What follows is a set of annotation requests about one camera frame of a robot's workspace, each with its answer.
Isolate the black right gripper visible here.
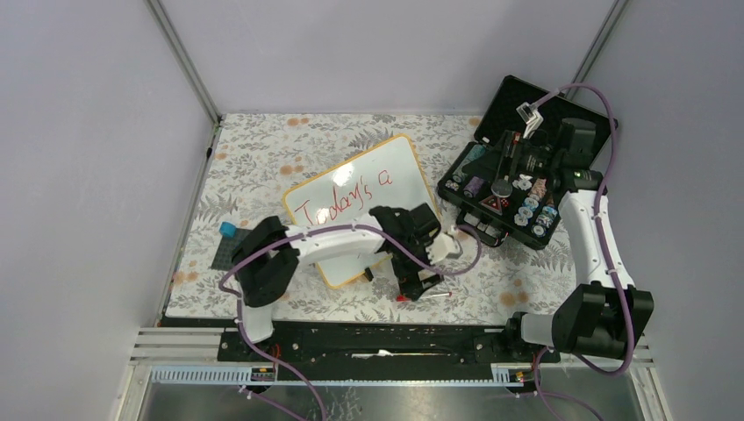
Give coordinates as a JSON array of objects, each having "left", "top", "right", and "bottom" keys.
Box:
[{"left": 461, "top": 131, "right": 562, "bottom": 183}]

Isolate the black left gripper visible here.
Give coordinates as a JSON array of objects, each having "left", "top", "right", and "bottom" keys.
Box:
[{"left": 390, "top": 234, "right": 444, "bottom": 299}]

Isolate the white red whiteboard marker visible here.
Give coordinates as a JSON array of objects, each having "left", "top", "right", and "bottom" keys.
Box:
[{"left": 398, "top": 291, "right": 453, "bottom": 303}]

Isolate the yellow framed whiteboard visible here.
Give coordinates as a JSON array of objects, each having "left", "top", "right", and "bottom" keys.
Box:
[{"left": 282, "top": 133, "right": 441, "bottom": 290}]

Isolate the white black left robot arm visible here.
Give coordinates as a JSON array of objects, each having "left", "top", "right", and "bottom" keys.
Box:
[{"left": 228, "top": 203, "right": 462, "bottom": 360}]

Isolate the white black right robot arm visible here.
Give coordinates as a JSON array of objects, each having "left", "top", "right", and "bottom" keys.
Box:
[{"left": 497, "top": 160, "right": 655, "bottom": 375}]

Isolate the black poker chip case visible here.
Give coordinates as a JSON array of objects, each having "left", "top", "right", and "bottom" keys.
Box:
[{"left": 437, "top": 75, "right": 619, "bottom": 250}]

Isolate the grey blue lego plate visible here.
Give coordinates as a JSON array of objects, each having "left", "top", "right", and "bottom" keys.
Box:
[{"left": 210, "top": 229, "right": 251, "bottom": 272}]

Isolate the loose blue lego brick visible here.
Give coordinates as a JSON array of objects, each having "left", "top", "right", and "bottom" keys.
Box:
[{"left": 218, "top": 221, "right": 238, "bottom": 238}]

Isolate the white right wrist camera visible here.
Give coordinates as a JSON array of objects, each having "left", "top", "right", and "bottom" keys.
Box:
[{"left": 516, "top": 103, "right": 544, "bottom": 139}]

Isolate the grey slotted cable duct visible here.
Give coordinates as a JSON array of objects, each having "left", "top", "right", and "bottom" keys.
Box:
[{"left": 150, "top": 361, "right": 529, "bottom": 388}]

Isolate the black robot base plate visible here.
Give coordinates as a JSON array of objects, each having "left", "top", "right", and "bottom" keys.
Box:
[{"left": 191, "top": 319, "right": 537, "bottom": 373}]

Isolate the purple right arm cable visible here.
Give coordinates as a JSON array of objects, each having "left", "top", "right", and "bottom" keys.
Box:
[{"left": 532, "top": 82, "right": 634, "bottom": 376}]

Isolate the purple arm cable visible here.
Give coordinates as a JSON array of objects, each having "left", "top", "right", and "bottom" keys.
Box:
[
  {"left": 532, "top": 82, "right": 634, "bottom": 376},
  {"left": 218, "top": 223, "right": 483, "bottom": 421}
]

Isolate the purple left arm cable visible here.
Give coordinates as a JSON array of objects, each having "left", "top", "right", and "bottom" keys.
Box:
[{"left": 218, "top": 223, "right": 483, "bottom": 421}]

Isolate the aluminium frame rail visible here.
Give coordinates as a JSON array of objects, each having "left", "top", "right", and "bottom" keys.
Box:
[{"left": 144, "top": 0, "right": 222, "bottom": 126}]

